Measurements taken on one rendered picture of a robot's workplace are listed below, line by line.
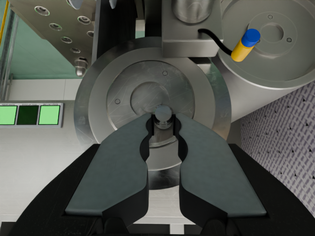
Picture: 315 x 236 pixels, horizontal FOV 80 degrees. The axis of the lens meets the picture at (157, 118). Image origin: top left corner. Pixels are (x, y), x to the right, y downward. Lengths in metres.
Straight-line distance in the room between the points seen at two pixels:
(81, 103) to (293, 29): 0.22
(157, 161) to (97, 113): 0.07
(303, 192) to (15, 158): 0.61
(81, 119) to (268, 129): 0.28
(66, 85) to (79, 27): 2.97
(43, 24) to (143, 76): 0.35
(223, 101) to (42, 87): 3.50
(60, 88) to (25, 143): 2.86
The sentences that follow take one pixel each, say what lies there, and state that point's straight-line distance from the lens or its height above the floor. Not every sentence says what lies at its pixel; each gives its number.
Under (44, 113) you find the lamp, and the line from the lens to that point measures 0.60.
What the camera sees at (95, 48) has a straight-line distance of 0.22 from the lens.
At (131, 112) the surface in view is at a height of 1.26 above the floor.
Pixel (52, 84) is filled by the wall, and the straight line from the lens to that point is 3.54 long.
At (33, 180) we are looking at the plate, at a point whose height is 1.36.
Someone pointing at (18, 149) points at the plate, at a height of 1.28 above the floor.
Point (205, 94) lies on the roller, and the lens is 0.18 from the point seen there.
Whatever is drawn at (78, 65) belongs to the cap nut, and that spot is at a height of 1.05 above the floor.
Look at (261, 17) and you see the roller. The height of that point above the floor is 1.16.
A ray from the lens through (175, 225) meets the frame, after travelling 0.53.
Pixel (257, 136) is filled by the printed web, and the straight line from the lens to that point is 0.38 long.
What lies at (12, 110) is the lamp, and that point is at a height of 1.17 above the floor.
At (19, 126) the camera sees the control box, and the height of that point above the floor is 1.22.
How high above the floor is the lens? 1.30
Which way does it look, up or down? 12 degrees down
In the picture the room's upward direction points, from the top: 180 degrees counter-clockwise
